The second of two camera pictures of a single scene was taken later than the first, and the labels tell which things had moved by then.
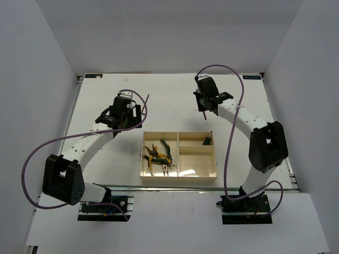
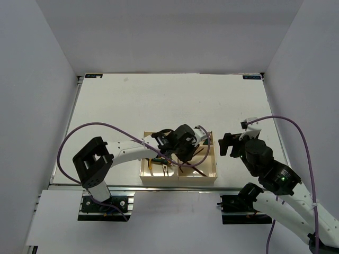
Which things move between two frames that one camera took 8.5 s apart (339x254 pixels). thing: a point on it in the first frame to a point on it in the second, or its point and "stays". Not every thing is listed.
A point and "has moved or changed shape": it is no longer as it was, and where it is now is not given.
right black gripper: x=201 y=108 to x=228 y=139
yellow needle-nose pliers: x=156 y=154 has moved or changed shape
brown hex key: x=144 y=105 to x=202 y=149
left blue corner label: x=93 y=75 stays
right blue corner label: x=251 y=77 stays
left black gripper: x=134 y=120 to x=188 y=156
